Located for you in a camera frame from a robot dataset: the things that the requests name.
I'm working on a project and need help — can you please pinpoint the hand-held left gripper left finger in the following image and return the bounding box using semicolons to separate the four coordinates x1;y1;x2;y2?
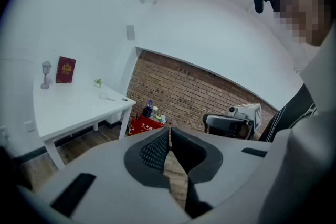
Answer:
123;127;171;189

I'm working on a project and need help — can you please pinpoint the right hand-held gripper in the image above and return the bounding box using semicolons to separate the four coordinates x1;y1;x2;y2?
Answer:
203;103;263;140

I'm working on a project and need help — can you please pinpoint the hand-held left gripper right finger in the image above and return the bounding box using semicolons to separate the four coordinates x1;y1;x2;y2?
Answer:
170;127;224;219

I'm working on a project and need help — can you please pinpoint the red box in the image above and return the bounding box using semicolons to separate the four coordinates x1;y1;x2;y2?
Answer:
128;114;165;137

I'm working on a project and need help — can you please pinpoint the person's black shirt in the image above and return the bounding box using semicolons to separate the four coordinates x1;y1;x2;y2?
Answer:
258;83;319;142

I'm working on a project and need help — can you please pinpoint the white table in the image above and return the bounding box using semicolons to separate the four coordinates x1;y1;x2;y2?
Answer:
33;78;137;171

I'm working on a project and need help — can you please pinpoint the dark red hardcover book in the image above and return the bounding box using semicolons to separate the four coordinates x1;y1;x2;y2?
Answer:
55;56;77;84

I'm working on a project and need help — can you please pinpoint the person's head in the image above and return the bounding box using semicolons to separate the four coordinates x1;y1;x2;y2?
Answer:
270;0;333;48

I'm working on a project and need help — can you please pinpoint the white wall socket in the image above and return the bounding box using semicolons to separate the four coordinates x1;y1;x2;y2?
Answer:
24;120;36;133
0;125;10;143

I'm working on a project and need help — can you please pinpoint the white wall switch plate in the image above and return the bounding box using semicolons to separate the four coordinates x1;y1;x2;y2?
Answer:
125;24;136;41

